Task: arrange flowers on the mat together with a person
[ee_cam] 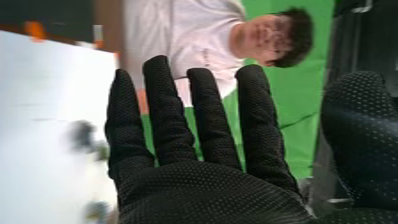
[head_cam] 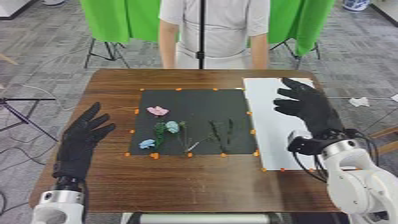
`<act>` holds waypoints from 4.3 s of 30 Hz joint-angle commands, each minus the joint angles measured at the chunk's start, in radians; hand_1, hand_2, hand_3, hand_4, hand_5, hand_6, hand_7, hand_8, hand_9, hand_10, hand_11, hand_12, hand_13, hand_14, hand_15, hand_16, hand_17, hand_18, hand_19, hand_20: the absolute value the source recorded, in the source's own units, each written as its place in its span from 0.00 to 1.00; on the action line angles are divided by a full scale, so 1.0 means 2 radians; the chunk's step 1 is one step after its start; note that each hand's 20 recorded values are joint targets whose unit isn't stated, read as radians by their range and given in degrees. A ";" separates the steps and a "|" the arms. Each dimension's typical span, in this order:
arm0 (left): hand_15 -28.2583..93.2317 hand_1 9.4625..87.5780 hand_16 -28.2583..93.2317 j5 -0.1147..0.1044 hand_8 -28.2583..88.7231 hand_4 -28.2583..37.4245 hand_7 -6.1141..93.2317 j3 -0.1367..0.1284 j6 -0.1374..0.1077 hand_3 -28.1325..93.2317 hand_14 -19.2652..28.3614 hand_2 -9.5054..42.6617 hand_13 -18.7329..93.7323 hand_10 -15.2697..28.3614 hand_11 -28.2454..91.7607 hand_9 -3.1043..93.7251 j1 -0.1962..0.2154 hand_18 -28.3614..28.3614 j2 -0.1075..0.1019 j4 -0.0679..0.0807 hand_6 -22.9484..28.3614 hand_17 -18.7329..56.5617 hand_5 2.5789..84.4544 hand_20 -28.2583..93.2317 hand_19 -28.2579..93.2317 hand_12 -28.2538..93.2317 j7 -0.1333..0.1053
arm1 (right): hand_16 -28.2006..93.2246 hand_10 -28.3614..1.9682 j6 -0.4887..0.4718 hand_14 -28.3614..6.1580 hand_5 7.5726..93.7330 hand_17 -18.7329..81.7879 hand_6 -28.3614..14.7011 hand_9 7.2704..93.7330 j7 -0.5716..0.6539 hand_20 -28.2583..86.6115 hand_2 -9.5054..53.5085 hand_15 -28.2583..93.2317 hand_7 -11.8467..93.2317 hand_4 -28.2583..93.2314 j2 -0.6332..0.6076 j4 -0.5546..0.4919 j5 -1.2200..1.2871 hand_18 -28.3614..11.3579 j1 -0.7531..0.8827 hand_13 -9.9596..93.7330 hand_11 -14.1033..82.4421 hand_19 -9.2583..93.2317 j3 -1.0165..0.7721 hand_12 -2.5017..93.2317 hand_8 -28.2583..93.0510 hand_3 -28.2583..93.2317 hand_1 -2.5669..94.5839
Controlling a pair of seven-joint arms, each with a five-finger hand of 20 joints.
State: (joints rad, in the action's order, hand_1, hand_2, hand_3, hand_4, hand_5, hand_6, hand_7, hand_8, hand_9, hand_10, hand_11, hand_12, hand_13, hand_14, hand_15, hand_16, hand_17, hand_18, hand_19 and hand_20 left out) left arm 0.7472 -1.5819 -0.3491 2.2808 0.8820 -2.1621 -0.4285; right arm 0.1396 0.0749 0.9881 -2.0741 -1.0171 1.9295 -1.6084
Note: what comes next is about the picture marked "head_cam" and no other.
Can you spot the white sheet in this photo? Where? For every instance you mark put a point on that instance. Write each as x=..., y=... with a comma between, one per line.
x=276, y=133

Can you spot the pale grey bar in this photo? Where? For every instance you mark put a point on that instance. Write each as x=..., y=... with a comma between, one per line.
x=202, y=218

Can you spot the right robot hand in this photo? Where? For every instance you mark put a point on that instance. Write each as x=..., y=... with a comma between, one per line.
x=312, y=106

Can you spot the dark mat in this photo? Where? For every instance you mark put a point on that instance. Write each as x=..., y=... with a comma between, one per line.
x=202, y=106

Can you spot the person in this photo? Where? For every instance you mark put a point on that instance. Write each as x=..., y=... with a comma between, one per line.
x=228, y=26

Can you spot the blue white vase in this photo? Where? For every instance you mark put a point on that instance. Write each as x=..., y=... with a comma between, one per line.
x=356, y=4

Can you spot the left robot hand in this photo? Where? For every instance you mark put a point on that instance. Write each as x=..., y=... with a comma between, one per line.
x=81, y=146

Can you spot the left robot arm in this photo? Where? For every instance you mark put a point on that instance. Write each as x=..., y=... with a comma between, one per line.
x=60, y=203

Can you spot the green sprig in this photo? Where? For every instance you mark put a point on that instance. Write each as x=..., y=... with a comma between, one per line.
x=159, y=132
x=216, y=133

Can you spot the black tripod stand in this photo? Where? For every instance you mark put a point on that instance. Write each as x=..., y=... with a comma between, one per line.
x=107, y=53
x=299, y=50

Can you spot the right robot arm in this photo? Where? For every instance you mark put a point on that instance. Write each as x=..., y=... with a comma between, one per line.
x=362, y=186

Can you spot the black stand pole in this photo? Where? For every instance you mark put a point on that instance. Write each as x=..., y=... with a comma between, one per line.
x=202, y=33

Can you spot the pink flower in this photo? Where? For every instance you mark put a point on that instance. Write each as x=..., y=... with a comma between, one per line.
x=157, y=110

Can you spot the blue flower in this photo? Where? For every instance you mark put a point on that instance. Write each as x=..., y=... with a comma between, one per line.
x=147, y=144
x=173, y=127

